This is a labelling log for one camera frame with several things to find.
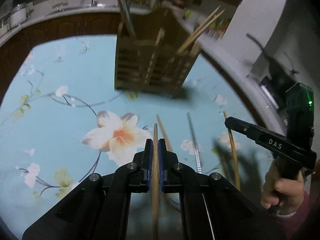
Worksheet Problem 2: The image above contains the right hand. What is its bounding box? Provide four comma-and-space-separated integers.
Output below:
260, 159, 304, 215

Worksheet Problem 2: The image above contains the floral light blue tablecloth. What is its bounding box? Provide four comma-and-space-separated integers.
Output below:
1, 35, 253, 239

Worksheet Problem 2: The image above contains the wooden utensil caddy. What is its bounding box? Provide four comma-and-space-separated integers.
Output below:
114, 8, 201, 96

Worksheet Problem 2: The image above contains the white canister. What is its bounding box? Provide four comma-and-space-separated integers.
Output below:
9, 3, 27, 29

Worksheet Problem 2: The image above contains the metal chopstick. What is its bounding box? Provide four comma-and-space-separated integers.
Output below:
187, 112, 202, 174

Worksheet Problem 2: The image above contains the wooden chopstick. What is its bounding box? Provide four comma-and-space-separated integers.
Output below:
222, 110, 241, 192
151, 123, 160, 240
156, 114, 173, 152

